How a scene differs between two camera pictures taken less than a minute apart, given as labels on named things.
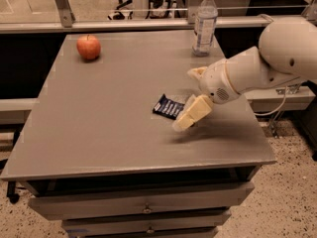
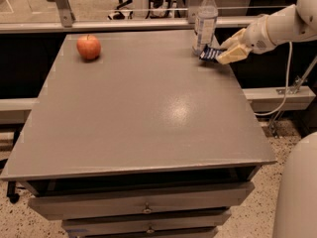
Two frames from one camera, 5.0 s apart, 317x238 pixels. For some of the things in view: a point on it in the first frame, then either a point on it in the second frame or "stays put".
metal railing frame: (61, 19) stays put
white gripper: (216, 83) to (257, 34)
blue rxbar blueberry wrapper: (167, 107) to (210, 54)
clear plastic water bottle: (205, 24) stays put
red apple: (88, 47) stays put
